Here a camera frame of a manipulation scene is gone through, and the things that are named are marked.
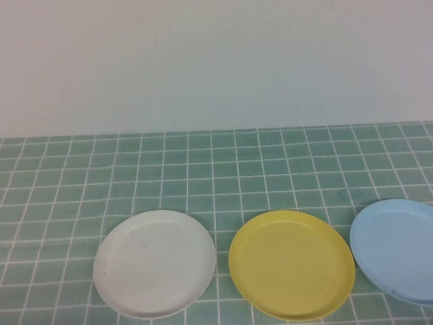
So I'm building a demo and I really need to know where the white round plastic plate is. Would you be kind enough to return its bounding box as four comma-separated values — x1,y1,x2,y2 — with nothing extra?
93,209,217,320

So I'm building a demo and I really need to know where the light blue round plastic plate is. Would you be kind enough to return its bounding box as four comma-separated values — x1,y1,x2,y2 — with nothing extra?
349,198,433,307

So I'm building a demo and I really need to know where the green white-checked tablecloth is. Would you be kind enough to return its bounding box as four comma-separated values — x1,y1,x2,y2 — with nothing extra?
0,122,433,325

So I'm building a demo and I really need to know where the yellow round plastic plate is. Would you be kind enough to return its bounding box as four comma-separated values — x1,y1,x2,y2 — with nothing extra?
228,209,357,322

